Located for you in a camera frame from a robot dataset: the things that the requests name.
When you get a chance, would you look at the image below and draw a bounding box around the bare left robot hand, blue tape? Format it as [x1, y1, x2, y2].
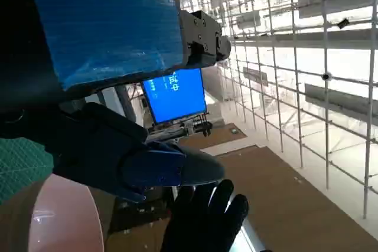
[0, 0, 232, 204]

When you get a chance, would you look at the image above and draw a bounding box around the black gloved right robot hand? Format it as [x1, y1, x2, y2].
[161, 178, 250, 252]

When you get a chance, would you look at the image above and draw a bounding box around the pink bowl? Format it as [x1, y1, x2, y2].
[28, 174, 105, 252]

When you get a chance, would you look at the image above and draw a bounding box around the brown wooden cabinet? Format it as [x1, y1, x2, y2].
[177, 127, 378, 252]

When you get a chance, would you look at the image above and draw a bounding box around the blue screen monitor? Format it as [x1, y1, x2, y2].
[141, 68, 213, 138]

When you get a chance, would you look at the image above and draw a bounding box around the green cutting mat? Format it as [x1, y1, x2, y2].
[0, 138, 56, 205]

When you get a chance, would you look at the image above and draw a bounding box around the white metal grid frame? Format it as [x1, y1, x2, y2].
[174, 0, 378, 220]

